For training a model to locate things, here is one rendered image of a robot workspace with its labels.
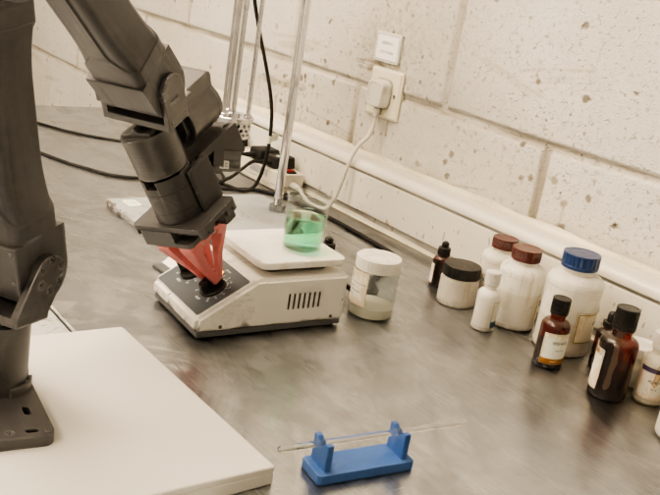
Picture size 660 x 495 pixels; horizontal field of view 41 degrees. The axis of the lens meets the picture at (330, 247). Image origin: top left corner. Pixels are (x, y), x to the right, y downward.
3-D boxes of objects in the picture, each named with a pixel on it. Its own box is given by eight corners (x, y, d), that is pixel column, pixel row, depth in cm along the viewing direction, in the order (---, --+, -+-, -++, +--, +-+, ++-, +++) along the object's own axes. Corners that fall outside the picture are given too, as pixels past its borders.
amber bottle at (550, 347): (525, 357, 109) (542, 292, 107) (550, 357, 111) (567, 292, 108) (541, 370, 106) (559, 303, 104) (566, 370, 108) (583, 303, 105)
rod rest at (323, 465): (317, 487, 75) (323, 450, 74) (300, 466, 78) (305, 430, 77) (412, 470, 80) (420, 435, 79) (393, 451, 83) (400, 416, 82)
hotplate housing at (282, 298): (194, 342, 99) (202, 276, 96) (150, 298, 109) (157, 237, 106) (357, 324, 111) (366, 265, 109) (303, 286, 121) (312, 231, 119)
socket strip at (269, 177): (279, 193, 165) (282, 171, 164) (181, 141, 195) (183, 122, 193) (302, 192, 169) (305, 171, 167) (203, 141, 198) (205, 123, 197)
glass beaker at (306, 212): (277, 255, 105) (287, 191, 103) (279, 242, 111) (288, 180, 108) (327, 263, 106) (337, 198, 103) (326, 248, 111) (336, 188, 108)
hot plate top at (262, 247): (261, 271, 101) (262, 263, 101) (216, 237, 110) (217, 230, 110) (348, 265, 108) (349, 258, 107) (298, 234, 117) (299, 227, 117)
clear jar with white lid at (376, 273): (382, 304, 119) (393, 248, 117) (399, 323, 114) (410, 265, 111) (341, 303, 117) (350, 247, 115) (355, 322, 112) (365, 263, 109)
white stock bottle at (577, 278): (530, 350, 112) (555, 253, 108) (531, 330, 119) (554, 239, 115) (587, 362, 111) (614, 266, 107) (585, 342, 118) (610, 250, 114)
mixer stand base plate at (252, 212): (158, 245, 128) (158, 238, 128) (103, 203, 143) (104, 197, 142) (323, 233, 146) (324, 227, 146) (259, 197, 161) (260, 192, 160)
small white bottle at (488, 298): (472, 331, 115) (485, 273, 113) (467, 321, 118) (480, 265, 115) (496, 334, 115) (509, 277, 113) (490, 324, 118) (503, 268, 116)
